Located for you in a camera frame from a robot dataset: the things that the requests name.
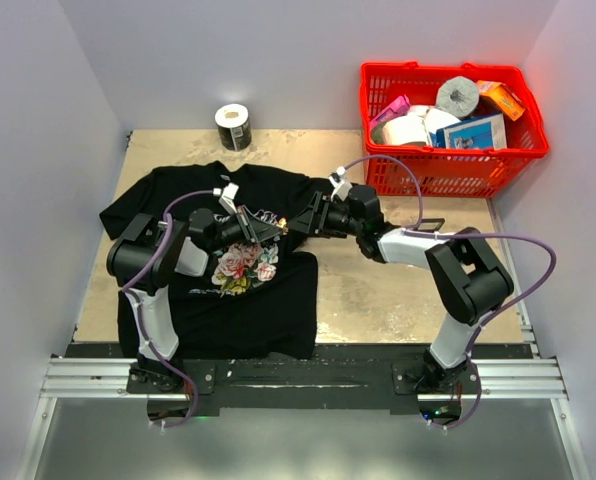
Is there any red plastic basket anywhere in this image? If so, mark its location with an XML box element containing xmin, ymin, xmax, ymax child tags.
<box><xmin>359</xmin><ymin>61</ymin><xmax>550</xmax><ymax>198</ymax></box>

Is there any pink gold brooch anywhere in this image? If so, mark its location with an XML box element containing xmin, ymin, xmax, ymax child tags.
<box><xmin>276</xmin><ymin>218</ymin><xmax>289</xmax><ymax>235</ymax></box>

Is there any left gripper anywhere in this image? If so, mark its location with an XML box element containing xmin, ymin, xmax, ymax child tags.
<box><xmin>209</xmin><ymin>205</ymin><xmax>282</xmax><ymax>252</ymax></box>

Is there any white paper roll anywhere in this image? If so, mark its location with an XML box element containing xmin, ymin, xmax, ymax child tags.
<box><xmin>407</xmin><ymin>105</ymin><xmax>461</xmax><ymax>144</ymax></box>

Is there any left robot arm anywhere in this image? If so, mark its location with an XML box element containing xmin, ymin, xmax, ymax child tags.
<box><xmin>106</xmin><ymin>206</ymin><xmax>288</xmax><ymax>393</ymax></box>

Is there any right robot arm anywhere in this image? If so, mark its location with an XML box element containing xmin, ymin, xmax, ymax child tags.
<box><xmin>288</xmin><ymin>185</ymin><xmax>514</xmax><ymax>393</ymax></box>

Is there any purple cable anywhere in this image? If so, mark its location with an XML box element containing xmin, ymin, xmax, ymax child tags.
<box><xmin>337</xmin><ymin>154</ymin><xmax>559</xmax><ymax>431</ymax></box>
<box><xmin>120</xmin><ymin>189</ymin><xmax>219</xmax><ymax>429</ymax></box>

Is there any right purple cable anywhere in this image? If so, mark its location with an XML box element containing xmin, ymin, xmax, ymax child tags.
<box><xmin>337</xmin><ymin>154</ymin><xmax>559</xmax><ymax>431</ymax></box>

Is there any blue white box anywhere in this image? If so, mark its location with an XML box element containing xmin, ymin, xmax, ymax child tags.
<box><xmin>432</xmin><ymin>113</ymin><xmax>507</xmax><ymax>150</ymax></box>

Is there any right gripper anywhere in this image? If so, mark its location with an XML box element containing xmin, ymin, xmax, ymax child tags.
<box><xmin>286</xmin><ymin>192</ymin><xmax>363</xmax><ymax>239</ymax></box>

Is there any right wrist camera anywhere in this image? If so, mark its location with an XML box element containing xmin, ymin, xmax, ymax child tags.
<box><xmin>328</xmin><ymin>166</ymin><xmax>353</xmax><ymax>202</ymax></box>

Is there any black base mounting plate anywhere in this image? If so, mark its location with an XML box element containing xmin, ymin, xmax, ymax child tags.
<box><xmin>126</xmin><ymin>344</ymin><xmax>485</xmax><ymax>419</ymax></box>

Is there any black wrapped paper roll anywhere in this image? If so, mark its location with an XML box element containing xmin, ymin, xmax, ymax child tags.
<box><xmin>214</xmin><ymin>103</ymin><xmax>252</xmax><ymax>151</ymax></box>

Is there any pink package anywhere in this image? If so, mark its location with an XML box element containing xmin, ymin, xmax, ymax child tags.
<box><xmin>369</xmin><ymin>95</ymin><xmax>411</xmax><ymax>130</ymax></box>

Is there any orange carton box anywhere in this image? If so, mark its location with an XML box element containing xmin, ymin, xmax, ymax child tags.
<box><xmin>476</xmin><ymin>80</ymin><xmax>525</xmax><ymax>121</ymax></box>

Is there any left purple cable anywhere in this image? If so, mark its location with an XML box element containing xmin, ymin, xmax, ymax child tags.
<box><xmin>120</xmin><ymin>189</ymin><xmax>219</xmax><ymax>429</ymax></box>

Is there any grey toilet paper roll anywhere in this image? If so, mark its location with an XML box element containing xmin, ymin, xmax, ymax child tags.
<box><xmin>435</xmin><ymin>76</ymin><xmax>480</xmax><ymax>119</ymax></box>

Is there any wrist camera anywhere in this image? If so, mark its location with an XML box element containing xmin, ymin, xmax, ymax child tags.
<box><xmin>328</xmin><ymin>166</ymin><xmax>353</xmax><ymax>202</ymax></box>
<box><xmin>212</xmin><ymin>182</ymin><xmax>239</xmax><ymax>215</ymax></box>

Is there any black floral t-shirt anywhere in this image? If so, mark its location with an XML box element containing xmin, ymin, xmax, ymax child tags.
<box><xmin>99</xmin><ymin>161</ymin><xmax>332</xmax><ymax>359</ymax></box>

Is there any black brooch display box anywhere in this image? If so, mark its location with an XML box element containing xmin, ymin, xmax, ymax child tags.
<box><xmin>417</xmin><ymin>217</ymin><xmax>445</xmax><ymax>233</ymax></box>

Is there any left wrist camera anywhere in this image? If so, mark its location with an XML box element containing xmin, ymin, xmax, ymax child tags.
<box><xmin>212</xmin><ymin>182</ymin><xmax>239</xmax><ymax>215</ymax></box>

